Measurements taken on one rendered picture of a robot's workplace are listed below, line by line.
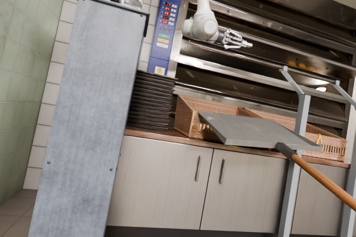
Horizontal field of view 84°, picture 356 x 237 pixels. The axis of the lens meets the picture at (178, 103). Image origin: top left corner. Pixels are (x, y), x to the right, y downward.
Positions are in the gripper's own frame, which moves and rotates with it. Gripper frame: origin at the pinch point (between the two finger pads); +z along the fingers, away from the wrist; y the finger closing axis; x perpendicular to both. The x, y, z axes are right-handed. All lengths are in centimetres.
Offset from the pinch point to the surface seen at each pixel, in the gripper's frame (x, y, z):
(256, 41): -33.6, -19.9, 27.3
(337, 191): 59, 65, 8
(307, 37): -48, -45, 89
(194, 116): 2, 49, -26
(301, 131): 12, 47, 38
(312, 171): 50, 61, 7
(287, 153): 39, 57, 6
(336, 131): -51, 39, 143
